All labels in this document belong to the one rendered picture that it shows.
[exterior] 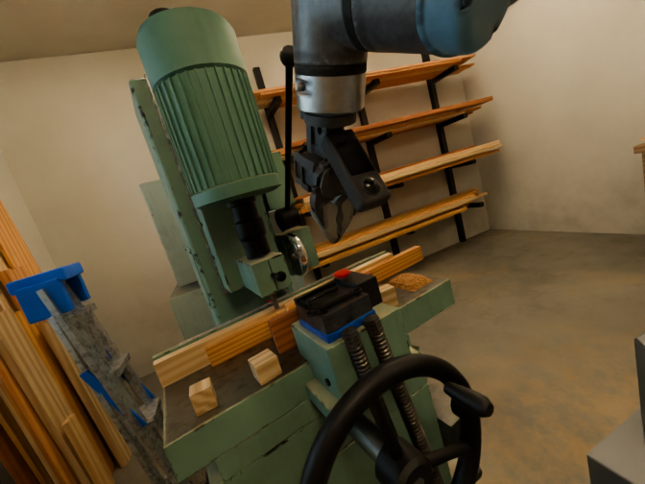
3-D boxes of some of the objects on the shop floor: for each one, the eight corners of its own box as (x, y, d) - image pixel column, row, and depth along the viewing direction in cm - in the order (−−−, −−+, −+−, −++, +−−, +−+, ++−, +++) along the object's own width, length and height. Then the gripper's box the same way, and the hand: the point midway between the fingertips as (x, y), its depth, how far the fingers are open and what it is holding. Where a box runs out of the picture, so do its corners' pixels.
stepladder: (174, 552, 115) (-9, 288, 90) (180, 496, 139) (35, 274, 114) (215, 523, 120) (51, 265, 95) (213, 473, 144) (82, 256, 119)
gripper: (335, 100, 45) (334, 218, 58) (283, 108, 41) (294, 233, 54) (372, 110, 40) (363, 239, 52) (316, 121, 36) (320, 257, 48)
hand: (337, 238), depth 50 cm, fingers closed
